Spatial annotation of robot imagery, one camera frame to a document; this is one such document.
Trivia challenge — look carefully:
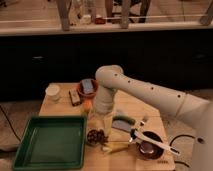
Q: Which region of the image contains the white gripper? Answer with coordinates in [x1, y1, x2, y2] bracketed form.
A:
[93, 86, 117, 115]

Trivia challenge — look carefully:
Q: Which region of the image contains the dark grapes bunch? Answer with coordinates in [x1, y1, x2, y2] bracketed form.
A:
[87, 130, 108, 144]

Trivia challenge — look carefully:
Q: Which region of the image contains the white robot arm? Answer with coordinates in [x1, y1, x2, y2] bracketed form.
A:
[93, 65, 213, 171]

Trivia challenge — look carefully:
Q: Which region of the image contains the white paper cup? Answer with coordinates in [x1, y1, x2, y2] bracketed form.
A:
[45, 84, 60, 101]

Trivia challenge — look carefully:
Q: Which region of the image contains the orange bowl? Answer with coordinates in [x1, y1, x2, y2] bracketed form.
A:
[77, 78, 98, 98]

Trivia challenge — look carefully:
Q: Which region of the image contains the orange fruit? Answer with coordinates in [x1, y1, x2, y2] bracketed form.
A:
[83, 100, 92, 113]

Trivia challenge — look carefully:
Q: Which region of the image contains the grey blue sponge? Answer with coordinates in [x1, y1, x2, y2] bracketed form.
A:
[82, 79, 94, 94]

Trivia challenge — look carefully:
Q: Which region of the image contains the brown bread block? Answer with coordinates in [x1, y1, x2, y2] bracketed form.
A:
[69, 90, 81, 106]

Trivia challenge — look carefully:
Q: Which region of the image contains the grey cleaver knife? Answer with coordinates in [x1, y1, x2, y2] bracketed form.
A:
[112, 120, 131, 133]

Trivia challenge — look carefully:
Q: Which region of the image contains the green cucumber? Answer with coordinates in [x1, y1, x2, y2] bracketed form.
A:
[113, 115, 136, 125]

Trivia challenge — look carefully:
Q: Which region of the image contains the yellow corn cob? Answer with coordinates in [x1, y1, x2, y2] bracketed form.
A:
[102, 142, 129, 153]

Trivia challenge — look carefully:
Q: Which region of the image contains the white spatula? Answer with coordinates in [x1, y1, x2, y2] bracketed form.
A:
[130, 129, 180, 156]

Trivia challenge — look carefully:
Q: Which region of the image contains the wooden cutting board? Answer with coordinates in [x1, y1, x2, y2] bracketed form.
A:
[39, 83, 175, 171]

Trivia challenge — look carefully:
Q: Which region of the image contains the dark red bowl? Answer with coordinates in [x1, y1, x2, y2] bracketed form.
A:
[137, 131, 164, 160]

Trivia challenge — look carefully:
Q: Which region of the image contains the green plastic tray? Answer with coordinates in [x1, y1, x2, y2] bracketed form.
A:
[13, 116, 86, 171]

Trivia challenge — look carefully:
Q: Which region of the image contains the black cable right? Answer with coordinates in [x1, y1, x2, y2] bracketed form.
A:
[169, 133, 198, 169]

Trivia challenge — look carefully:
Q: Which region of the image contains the black cable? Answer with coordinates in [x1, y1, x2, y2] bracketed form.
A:
[0, 105, 22, 143]
[169, 133, 198, 169]

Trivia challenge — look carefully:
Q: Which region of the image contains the black cable left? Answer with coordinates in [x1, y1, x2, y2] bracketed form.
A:
[0, 105, 22, 143]

